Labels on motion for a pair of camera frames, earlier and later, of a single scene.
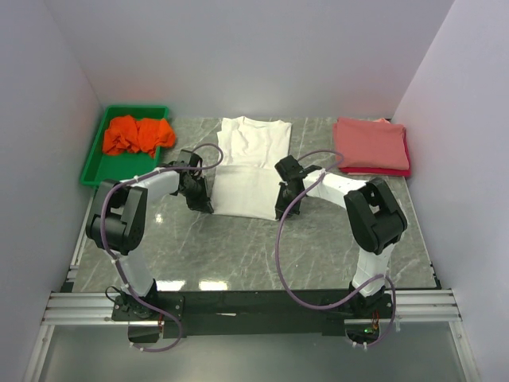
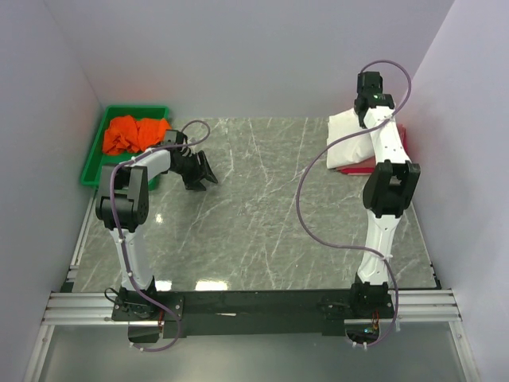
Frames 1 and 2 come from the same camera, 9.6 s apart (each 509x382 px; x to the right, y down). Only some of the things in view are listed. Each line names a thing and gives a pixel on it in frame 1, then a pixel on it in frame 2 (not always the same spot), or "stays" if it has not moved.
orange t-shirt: (127, 134) stays
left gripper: (201, 204) -> (201, 172)
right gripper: (281, 206) -> (362, 124)
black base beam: (238, 313) stays
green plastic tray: (103, 167) stays
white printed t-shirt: (246, 181) -> (343, 125)
